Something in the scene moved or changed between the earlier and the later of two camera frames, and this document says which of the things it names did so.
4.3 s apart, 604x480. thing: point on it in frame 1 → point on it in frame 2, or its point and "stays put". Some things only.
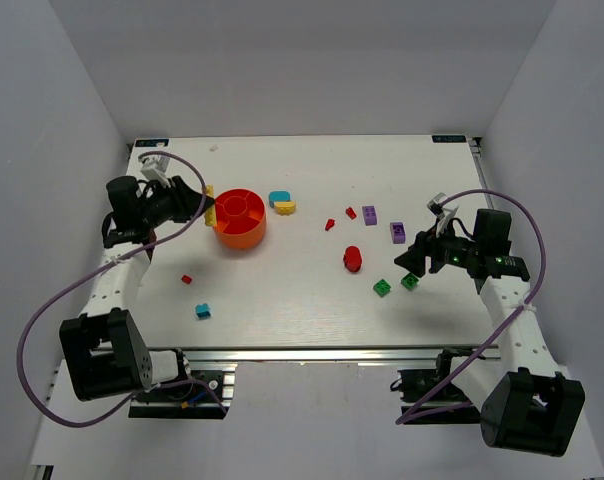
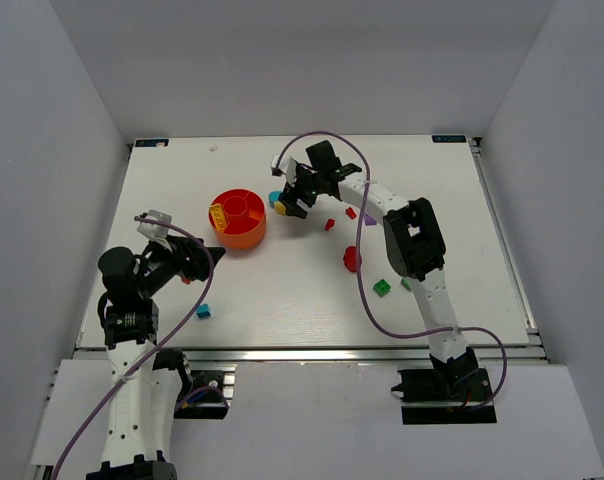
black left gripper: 177,199 → 197,261
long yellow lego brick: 211,214 → 218,216
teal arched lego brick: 278,196 stays put
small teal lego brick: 203,310 stays put
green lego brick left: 382,287 stays put
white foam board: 297,420 stays put
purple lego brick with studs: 369,215 stays put
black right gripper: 429,252 → 306,188
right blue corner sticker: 449,139 stays put
